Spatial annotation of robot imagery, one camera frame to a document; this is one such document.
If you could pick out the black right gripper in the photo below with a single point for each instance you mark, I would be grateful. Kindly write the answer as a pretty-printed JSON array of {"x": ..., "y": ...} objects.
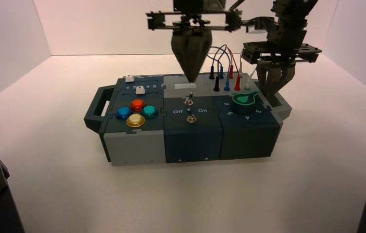
[{"x": 286, "y": 38}]

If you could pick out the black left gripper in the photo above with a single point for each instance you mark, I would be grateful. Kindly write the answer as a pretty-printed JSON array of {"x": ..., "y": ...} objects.
[{"x": 199, "y": 4}]

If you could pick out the metal toggle switch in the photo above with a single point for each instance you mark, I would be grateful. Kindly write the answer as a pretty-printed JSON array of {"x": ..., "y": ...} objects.
[
  {"x": 188, "y": 99},
  {"x": 191, "y": 118}
]

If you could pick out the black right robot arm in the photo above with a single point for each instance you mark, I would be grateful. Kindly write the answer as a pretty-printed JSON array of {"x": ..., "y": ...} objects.
[{"x": 294, "y": 9}]

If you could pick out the green black rotary knob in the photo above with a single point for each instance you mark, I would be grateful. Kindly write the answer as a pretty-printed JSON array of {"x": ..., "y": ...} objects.
[{"x": 244, "y": 103}]

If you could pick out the white slider knob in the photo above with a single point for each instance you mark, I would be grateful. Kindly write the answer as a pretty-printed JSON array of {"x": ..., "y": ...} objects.
[
  {"x": 129, "y": 78},
  {"x": 140, "y": 90}
]

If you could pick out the green push button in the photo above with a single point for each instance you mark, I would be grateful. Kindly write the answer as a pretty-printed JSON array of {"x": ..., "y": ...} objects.
[{"x": 150, "y": 111}]

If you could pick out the red push button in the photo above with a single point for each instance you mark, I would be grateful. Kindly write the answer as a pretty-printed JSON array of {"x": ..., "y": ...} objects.
[{"x": 137, "y": 104}]

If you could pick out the yellow push button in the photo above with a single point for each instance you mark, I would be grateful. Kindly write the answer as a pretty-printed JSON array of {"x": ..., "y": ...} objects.
[{"x": 135, "y": 120}]

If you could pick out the blue push button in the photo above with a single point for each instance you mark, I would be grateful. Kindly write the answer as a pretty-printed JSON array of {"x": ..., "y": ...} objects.
[{"x": 123, "y": 112}]

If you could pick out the dark teal grey control box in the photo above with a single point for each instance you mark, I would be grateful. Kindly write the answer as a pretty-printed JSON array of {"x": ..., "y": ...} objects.
[{"x": 192, "y": 144}]

